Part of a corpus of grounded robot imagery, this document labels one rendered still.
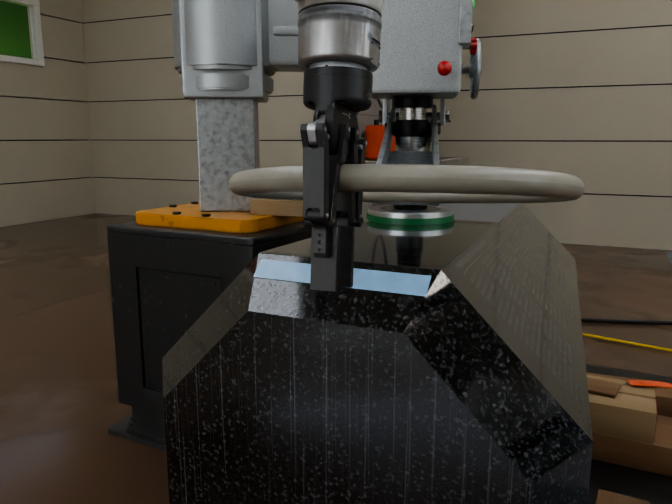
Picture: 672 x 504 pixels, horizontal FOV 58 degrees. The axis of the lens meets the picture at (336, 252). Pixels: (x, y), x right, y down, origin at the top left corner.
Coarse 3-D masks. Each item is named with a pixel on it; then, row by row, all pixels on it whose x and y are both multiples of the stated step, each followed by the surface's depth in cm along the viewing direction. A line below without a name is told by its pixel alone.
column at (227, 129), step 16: (208, 112) 199; (224, 112) 199; (240, 112) 199; (256, 112) 209; (208, 128) 200; (224, 128) 200; (240, 128) 200; (256, 128) 209; (208, 144) 201; (224, 144) 201; (240, 144) 201; (256, 144) 208; (208, 160) 202; (224, 160) 202; (240, 160) 202; (256, 160) 207; (208, 176) 203; (224, 176) 203; (208, 192) 204; (224, 192) 204; (208, 208) 205; (224, 208) 205; (240, 208) 205
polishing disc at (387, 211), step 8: (368, 208) 153; (376, 208) 153; (384, 208) 153; (392, 208) 153; (432, 208) 153; (440, 208) 153; (448, 208) 153; (384, 216) 146; (392, 216) 144; (400, 216) 144; (408, 216) 143; (416, 216) 143; (424, 216) 143; (432, 216) 144; (440, 216) 145
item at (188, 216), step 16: (160, 208) 215; (176, 208) 215; (192, 208) 215; (144, 224) 202; (160, 224) 198; (176, 224) 195; (192, 224) 192; (208, 224) 189; (224, 224) 187; (240, 224) 184; (256, 224) 186; (272, 224) 194; (288, 224) 204
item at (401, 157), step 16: (432, 112) 160; (448, 112) 166; (384, 128) 155; (432, 128) 144; (384, 144) 131; (432, 144) 135; (384, 160) 125; (400, 160) 135; (416, 160) 135; (432, 160) 128
